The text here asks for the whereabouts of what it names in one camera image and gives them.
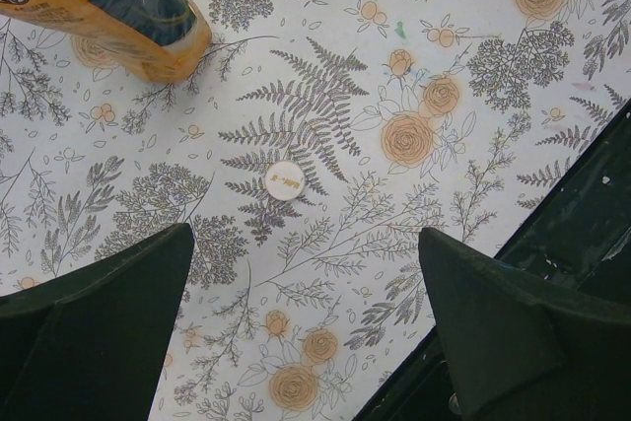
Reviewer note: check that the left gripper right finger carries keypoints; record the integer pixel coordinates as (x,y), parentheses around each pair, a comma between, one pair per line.
(519,347)

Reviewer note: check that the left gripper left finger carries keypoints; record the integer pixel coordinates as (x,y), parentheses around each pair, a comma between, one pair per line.
(91,344)

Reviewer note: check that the white orange-bottle cap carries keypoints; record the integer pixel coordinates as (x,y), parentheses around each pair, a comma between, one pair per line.
(284,181)

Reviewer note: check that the orange juice bottle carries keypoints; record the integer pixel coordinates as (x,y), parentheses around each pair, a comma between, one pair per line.
(160,41)

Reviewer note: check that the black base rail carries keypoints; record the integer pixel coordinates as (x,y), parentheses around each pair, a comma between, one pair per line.
(578,238)

